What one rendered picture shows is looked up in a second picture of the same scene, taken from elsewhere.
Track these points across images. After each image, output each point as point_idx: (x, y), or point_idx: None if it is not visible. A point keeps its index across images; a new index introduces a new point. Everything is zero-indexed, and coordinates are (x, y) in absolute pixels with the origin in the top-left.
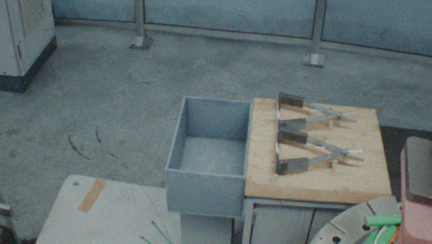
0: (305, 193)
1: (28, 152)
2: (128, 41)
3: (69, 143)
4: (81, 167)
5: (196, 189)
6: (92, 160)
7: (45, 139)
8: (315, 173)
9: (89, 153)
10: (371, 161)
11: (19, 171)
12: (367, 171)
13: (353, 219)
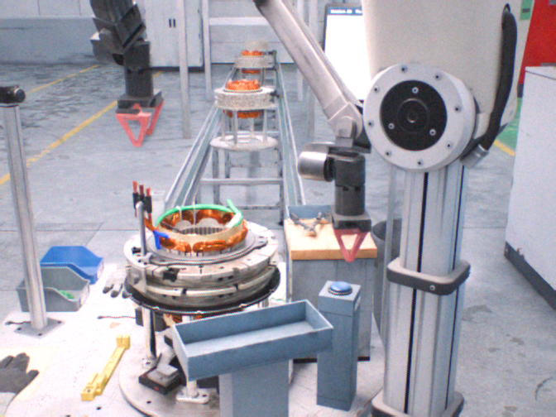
0: (286, 234)
1: (505, 358)
2: None
3: (543, 381)
4: (520, 396)
5: None
6: (536, 401)
7: (531, 363)
8: (299, 232)
9: (544, 396)
10: (318, 245)
11: (478, 359)
12: (307, 244)
13: (254, 227)
